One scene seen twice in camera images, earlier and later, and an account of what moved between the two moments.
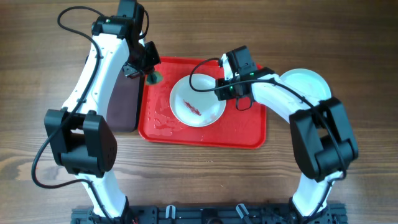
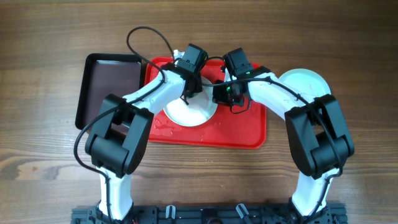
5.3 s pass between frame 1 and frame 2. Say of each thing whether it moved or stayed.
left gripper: moved
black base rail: stayed
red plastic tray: stayed
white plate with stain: moved
